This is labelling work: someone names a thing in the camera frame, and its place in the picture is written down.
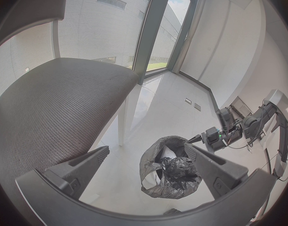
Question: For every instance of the black plastic bag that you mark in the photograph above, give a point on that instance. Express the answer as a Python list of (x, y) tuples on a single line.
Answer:
[(177, 178)]

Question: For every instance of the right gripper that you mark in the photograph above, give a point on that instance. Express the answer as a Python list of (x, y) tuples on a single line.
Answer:
[(213, 146)]

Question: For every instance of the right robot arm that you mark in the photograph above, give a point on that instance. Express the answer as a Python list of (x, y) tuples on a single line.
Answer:
[(252, 123)]

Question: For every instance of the white trash bin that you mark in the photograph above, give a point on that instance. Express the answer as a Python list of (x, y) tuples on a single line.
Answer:
[(168, 151)]

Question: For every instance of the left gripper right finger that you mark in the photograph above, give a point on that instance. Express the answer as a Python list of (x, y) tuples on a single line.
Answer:
[(217, 173)]

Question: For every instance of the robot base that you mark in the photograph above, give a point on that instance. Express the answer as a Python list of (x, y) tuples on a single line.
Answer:
[(172, 212)]

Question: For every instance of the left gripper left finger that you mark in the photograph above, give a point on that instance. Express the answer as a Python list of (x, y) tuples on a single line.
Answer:
[(80, 171)]

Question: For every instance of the window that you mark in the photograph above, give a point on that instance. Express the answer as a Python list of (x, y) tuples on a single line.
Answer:
[(148, 32)]

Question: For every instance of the grey chair with white legs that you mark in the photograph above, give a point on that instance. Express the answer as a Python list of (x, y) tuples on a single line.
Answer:
[(63, 98)]

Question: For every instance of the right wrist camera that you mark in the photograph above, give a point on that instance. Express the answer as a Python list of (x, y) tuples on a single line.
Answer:
[(212, 133)]

